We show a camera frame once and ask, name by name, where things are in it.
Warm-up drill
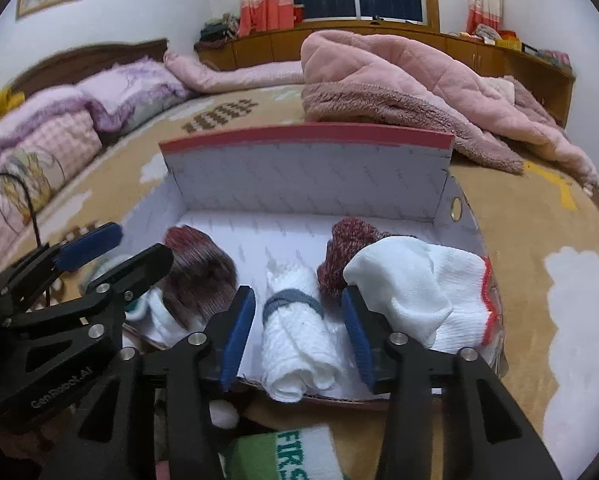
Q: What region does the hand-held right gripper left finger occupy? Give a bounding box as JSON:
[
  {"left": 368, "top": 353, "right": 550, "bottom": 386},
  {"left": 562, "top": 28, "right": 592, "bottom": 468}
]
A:
[{"left": 40, "top": 285, "right": 256, "bottom": 480}]

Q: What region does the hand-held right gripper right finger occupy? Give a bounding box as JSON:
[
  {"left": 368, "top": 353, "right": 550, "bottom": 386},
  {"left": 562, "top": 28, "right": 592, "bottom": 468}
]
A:
[{"left": 340, "top": 286, "right": 563, "bottom": 480}]

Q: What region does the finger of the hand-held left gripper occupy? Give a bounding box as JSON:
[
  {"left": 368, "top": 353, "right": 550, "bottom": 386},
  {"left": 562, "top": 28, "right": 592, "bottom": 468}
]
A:
[
  {"left": 0, "top": 222, "right": 124, "bottom": 307},
  {"left": 2, "top": 244, "right": 174, "bottom": 332}
]

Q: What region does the green white striped sock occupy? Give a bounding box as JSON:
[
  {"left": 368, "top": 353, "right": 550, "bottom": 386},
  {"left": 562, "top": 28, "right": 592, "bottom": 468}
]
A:
[
  {"left": 220, "top": 424, "right": 360, "bottom": 480},
  {"left": 126, "top": 285, "right": 183, "bottom": 348}
]

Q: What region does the white towel purple band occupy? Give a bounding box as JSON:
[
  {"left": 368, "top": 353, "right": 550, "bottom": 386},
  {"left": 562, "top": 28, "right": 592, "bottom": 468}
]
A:
[{"left": 261, "top": 259, "right": 339, "bottom": 404}]

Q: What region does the purple knit sock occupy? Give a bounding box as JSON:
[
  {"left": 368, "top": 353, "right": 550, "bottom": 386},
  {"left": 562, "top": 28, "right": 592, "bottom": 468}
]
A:
[{"left": 164, "top": 226, "right": 239, "bottom": 332}]

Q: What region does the maroon knit sock ball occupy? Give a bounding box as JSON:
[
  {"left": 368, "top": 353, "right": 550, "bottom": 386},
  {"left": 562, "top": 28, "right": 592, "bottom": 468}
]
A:
[{"left": 316, "top": 218, "right": 396, "bottom": 299}]

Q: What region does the red cardboard shoe box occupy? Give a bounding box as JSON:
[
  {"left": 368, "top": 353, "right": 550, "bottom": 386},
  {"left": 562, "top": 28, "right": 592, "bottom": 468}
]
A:
[{"left": 122, "top": 127, "right": 507, "bottom": 407}]

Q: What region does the pink checked cartoon pillow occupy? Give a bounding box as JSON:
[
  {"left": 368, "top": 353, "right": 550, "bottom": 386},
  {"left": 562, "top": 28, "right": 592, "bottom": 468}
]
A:
[{"left": 0, "top": 87, "right": 104, "bottom": 266}]

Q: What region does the purple ruffled pillow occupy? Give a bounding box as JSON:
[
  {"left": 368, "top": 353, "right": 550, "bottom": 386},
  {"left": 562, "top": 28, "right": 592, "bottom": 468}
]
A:
[{"left": 77, "top": 57, "right": 195, "bottom": 133}]

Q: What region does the wooden headboard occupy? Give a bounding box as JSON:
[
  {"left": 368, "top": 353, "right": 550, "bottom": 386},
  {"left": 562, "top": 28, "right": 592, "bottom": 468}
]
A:
[{"left": 10, "top": 37, "right": 169, "bottom": 98}]

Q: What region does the pink rolled quilt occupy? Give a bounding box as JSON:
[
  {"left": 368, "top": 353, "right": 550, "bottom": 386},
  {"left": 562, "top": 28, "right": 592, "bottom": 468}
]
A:
[{"left": 164, "top": 51, "right": 305, "bottom": 95}]

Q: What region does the dark pile of clothes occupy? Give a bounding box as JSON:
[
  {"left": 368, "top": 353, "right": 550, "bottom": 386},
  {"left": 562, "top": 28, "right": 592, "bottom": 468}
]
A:
[{"left": 200, "top": 12, "right": 241, "bottom": 42}]

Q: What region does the pink fluffy quilt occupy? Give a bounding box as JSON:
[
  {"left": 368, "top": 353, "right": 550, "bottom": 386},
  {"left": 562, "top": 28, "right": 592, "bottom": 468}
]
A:
[{"left": 299, "top": 30, "right": 599, "bottom": 186}]

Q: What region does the colourful clutter pile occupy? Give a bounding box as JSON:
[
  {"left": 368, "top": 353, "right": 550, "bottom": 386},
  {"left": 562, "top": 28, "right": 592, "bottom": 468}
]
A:
[{"left": 474, "top": 22, "right": 574, "bottom": 68}]

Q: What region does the black cable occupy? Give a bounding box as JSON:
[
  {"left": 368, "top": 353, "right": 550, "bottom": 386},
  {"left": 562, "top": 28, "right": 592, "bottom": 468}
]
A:
[{"left": 0, "top": 173, "right": 49, "bottom": 253}]

